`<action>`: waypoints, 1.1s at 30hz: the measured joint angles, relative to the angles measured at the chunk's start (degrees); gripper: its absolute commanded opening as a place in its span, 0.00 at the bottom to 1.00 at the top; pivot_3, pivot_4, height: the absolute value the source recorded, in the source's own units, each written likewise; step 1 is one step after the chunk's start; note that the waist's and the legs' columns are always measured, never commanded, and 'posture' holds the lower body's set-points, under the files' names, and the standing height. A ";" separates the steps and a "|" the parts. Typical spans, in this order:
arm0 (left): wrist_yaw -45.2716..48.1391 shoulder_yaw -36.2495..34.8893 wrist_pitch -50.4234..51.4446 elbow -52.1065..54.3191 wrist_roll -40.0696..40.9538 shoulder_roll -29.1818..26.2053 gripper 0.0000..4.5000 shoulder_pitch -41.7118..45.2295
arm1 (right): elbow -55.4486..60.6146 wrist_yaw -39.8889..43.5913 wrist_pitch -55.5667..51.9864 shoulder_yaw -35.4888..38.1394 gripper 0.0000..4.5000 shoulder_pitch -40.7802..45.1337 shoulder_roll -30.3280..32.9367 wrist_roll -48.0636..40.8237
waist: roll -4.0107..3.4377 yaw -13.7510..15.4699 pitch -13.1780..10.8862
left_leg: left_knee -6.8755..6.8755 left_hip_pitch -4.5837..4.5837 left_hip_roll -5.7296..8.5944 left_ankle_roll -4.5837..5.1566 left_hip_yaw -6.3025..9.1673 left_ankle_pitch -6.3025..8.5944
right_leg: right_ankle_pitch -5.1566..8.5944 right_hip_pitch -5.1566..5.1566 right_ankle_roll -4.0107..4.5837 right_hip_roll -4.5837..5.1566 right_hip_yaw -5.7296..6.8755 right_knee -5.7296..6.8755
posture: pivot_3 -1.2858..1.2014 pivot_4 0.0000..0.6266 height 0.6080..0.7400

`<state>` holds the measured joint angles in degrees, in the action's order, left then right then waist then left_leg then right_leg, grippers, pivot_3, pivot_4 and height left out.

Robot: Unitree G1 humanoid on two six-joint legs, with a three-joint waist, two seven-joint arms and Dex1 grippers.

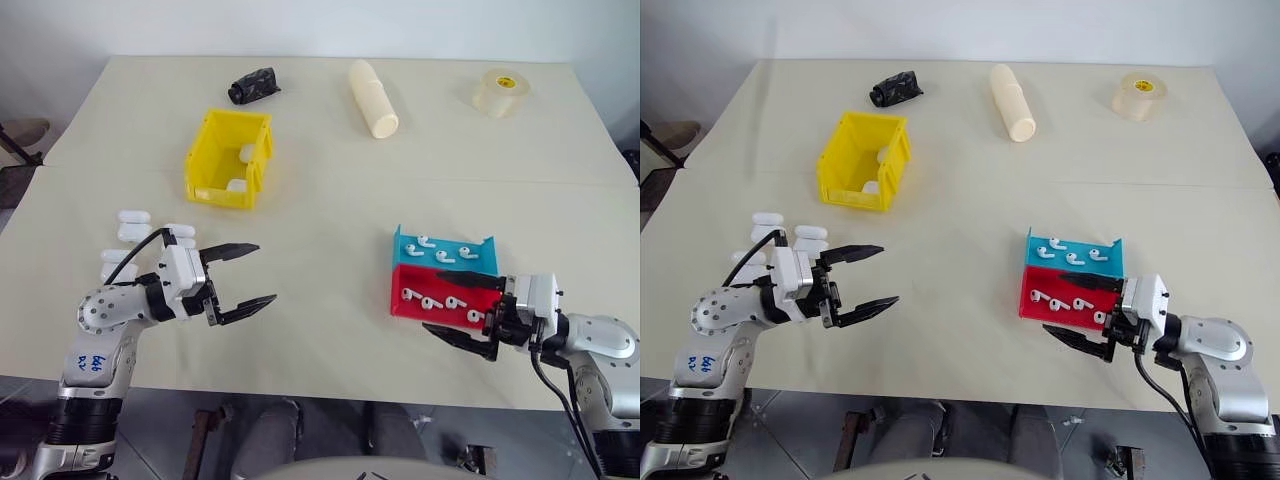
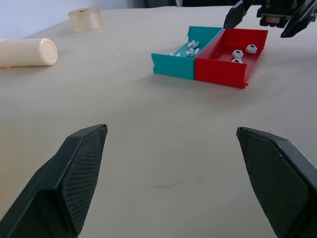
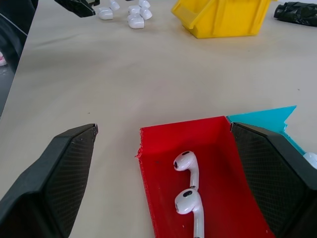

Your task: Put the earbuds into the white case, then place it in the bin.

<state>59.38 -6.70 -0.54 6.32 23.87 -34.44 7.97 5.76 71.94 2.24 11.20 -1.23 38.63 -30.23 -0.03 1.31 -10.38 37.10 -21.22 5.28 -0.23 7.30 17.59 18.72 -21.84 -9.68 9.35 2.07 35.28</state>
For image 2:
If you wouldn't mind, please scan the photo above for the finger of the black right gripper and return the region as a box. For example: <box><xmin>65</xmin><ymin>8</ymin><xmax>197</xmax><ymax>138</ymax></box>
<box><xmin>280</xmin><ymin>0</ymin><xmax>317</xmax><ymax>38</ymax></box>
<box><xmin>223</xmin><ymin>0</ymin><xmax>255</xmax><ymax>29</ymax></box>

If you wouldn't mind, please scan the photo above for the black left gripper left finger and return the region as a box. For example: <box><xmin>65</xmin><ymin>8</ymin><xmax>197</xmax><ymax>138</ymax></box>
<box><xmin>0</xmin><ymin>123</ymin><xmax>108</xmax><ymax>238</ymax></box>

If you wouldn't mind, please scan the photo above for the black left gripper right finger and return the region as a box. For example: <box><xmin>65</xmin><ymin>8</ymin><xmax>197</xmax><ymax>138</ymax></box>
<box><xmin>236</xmin><ymin>126</ymin><xmax>317</xmax><ymax>238</ymax></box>

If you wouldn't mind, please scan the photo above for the red plastic tray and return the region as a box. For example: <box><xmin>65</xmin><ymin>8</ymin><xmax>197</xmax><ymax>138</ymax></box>
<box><xmin>194</xmin><ymin>28</ymin><xmax>269</xmax><ymax>89</ymax></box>

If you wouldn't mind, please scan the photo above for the teal plastic tray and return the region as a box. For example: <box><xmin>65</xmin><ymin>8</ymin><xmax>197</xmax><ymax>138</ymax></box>
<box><xmin>151</xmin><ymin>26</ymin><xmax>223</xmax><ymax>80</ymax></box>

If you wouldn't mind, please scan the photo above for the cream plastic cylinder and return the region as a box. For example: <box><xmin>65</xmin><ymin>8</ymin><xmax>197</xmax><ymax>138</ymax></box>
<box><xmin>0</xmin><ymin>38</ymin><xmax>58</xmax><ymax>68</ymax></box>

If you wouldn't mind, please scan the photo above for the translucent yellowish plastic cylinder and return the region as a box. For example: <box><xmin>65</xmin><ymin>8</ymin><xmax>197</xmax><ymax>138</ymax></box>
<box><xmin>67</xmin><ymin>7</ymin><xmax>104</xmax><ymax>32</ymax></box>

